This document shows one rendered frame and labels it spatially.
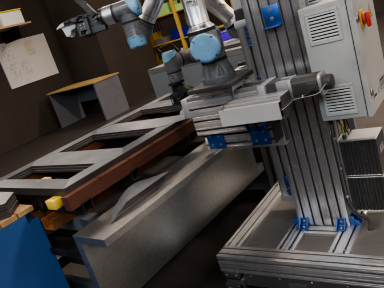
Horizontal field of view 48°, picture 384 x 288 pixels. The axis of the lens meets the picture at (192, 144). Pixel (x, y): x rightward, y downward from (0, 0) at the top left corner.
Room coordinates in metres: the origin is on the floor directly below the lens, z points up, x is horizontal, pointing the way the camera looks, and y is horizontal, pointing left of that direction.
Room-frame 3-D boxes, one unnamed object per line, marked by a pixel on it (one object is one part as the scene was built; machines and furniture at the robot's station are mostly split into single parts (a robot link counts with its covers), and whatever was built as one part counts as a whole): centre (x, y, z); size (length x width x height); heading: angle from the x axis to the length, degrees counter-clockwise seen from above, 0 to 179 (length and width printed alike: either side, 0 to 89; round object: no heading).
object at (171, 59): (2.19, -0.03, 1.15); 0.09 x 0.08 x 0.11; 116
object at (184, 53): (2.22, -0.13, 1.15); 0.11 x 0.11 x 0.08; 26
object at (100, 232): (2.00, 0.05, 0.66); 1.30 x 0.20 x 0.03; 138
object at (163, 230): (2.05, 0.11, 0.47); 1.30 x 0.04 x 0.35; 138
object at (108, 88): (8.93, 1.75, 0.38); 1.46 x 0.74 x 0.77; 52
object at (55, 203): (1.70, 0.61, 0.79); 0.06 x 0.05 x 0.04; 48
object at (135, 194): (1.76, 0.31, 0.70); 0.39 x 0.12 x 0.04; 138
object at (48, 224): (2.34, 0.13, 0.70); 1.66 x 0.08 x 0.05; 138
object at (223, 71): (1.89, -0.20, 1.09); 0.15 x 0.15 x 0.10
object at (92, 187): (2.23, 0.00, 0.80); 1.62 x 0.04 x 0.06; 138
